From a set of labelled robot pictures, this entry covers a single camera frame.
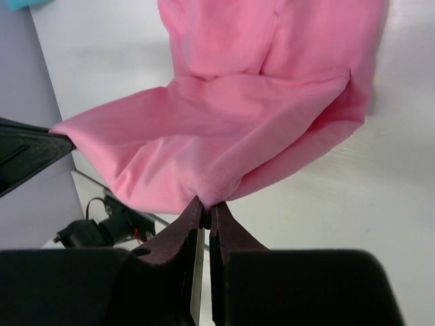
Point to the folded turquoise t-shirt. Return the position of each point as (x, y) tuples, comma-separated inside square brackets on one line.
[(26, 4)]

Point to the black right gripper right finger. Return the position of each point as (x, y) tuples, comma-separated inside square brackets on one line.
[(253, 285)]

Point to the light pink t-shirt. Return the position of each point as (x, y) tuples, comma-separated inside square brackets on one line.
[(261, 89)]

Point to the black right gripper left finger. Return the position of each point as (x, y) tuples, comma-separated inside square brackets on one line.
[(157, 283)]

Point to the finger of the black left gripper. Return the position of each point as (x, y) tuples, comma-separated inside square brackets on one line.
[(26, 150)]

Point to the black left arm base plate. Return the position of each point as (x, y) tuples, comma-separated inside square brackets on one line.
[(109, 223)]

